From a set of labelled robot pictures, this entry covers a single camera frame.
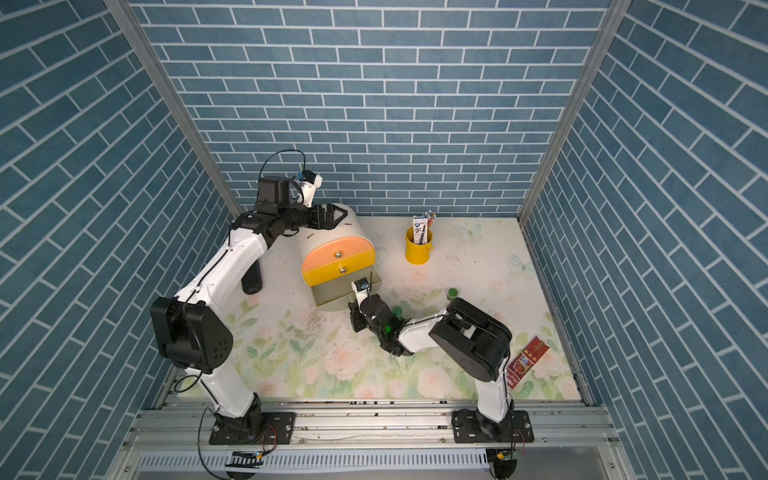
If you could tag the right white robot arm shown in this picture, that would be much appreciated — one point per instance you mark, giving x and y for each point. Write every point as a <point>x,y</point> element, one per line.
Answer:
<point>474,340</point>

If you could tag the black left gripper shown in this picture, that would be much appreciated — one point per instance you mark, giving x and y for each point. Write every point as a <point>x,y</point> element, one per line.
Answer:
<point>329,209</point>

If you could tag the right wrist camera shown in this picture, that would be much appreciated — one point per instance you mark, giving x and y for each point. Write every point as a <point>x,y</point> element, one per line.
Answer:
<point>362,290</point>

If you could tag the orange top drawer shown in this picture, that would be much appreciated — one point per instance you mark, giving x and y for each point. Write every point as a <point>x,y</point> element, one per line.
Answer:
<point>339,252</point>

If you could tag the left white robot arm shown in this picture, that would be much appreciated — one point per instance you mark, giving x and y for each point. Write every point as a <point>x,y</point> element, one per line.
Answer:
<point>189,326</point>

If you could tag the white round drawer cabinet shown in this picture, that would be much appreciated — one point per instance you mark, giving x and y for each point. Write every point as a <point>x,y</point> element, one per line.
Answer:
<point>349,227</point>

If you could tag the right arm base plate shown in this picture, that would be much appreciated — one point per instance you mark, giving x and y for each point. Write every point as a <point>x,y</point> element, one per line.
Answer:
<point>469,426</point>

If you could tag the aluminium mounting rail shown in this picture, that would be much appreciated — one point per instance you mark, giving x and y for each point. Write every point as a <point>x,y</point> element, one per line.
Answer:
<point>179,425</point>

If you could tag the yellow metal bucket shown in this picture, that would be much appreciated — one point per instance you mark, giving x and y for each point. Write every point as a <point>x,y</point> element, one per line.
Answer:
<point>417,254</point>

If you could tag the blue white pencil box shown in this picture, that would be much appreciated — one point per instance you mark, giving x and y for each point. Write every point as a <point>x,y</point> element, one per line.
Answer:
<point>420,230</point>

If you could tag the pencils in bucket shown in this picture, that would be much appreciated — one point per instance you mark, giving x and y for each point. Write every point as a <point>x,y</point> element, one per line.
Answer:
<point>430,216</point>

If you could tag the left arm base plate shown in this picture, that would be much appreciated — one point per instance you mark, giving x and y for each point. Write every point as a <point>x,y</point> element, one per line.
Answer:
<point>270,428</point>

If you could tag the red card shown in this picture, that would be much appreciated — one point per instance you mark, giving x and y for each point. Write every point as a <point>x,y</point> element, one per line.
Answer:
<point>519,367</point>

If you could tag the yellow drawer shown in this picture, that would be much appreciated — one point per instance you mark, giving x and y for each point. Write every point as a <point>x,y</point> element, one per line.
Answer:
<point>323,267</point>

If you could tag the black oval case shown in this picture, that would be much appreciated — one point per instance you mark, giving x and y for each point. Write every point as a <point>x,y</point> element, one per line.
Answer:
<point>252,281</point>

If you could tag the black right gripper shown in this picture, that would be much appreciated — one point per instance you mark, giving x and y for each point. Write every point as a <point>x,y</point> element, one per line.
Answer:
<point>357,317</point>

